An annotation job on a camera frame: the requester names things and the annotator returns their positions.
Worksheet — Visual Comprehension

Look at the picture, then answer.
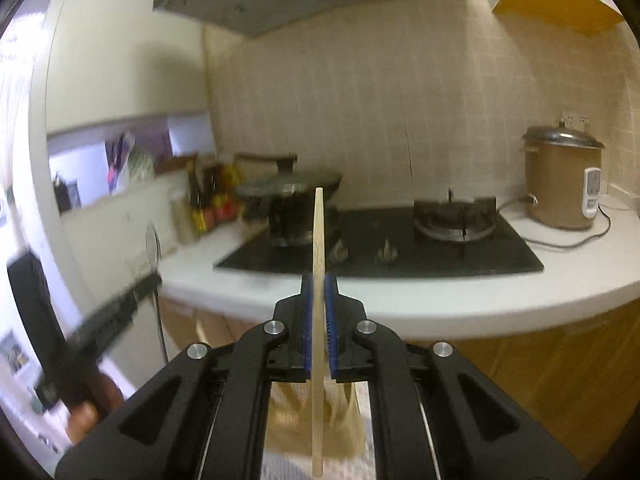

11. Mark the slim dark sauce bottle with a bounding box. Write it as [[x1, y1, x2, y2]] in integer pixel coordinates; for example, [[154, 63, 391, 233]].
[[187, 159, 212, 234]]

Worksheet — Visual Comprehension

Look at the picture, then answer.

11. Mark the person's left hand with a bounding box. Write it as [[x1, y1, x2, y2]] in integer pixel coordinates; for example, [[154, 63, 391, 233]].
[[65, 372, 127, 446]]

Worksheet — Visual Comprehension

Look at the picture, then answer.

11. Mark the brown rice cooker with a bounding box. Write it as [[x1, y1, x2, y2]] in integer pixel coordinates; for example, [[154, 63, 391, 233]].
[[522, 120, 606, 231]]

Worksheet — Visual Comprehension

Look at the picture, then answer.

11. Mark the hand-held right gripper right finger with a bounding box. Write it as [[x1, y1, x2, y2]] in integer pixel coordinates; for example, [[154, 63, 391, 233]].
[[324, 272, 583, 480]]

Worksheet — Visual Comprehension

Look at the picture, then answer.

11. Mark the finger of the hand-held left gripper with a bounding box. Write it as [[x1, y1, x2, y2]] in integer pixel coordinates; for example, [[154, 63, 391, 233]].
[[67, 274, 164, 367]]

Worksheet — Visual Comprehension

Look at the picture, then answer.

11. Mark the brown woven tray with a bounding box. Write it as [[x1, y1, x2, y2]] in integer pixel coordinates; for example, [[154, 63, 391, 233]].
[[154, 154, 197, 177]]

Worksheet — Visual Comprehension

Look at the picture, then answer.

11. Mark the beige cylindrical canister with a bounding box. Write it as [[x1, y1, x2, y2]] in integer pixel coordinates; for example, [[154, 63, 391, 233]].
[[169, 189, 200, 246]]

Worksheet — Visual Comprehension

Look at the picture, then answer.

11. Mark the colourful bag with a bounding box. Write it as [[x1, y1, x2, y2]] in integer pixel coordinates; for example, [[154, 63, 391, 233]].
[[106, 131, 155, 195]]

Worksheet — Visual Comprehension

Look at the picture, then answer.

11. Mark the large soy sauce bottle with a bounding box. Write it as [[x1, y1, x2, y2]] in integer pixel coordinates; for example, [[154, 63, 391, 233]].
[[204, 159, 227, 227]]

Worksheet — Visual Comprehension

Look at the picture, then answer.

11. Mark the striped woven mat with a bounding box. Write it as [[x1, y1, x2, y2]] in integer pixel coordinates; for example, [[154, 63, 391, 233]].
[[261, 447, 377, 480]]

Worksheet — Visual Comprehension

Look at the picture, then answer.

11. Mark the black power cable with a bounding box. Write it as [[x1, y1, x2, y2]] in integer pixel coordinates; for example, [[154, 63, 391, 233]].
[[497, 194, 614, 251]]

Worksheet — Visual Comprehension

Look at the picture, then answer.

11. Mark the black wok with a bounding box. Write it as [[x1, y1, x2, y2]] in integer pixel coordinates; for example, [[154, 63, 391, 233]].
[[235, 152, 344, 248]]

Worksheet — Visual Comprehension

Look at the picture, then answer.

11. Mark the wok lid with black handle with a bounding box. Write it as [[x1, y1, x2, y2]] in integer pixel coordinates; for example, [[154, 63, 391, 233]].
[[236, 156, 342, 198]]

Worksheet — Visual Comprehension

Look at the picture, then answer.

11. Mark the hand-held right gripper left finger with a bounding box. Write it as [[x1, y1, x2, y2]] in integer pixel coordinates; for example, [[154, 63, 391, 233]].
[[55, 271, 317, 480]]

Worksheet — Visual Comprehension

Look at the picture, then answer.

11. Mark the beige plastic utensil basket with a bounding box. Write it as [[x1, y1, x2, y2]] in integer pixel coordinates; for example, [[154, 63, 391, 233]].
[[270, 377, 370, 462]]

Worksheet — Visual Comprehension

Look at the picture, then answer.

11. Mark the yellow bottle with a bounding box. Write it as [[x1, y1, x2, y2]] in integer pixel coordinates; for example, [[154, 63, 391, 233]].
[[222, 161, 242, 222]]

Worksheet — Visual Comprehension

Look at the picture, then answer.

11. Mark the wooden base cabinet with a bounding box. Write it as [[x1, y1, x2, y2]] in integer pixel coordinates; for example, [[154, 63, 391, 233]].
[[157, 296, 640, 471]]

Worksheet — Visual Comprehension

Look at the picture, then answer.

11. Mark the light wooden chopstick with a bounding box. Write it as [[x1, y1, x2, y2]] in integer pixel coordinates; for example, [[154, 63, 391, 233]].
[[311, 187, 327, 477]]

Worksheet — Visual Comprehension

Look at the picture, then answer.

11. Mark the black stove burner grate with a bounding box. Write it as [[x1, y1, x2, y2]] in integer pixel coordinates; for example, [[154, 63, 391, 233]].
[[413, 187, 499, 244], [242, 195, 342, 250]]

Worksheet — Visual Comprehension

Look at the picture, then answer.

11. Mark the dark object on ledge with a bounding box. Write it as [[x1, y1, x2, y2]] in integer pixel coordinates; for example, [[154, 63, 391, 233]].
[[53, 174, 82, 214]]

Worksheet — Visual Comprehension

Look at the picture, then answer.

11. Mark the black glass gas stove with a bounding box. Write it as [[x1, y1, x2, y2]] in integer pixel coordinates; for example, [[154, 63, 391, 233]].
[[214, 204, 545, 277]]

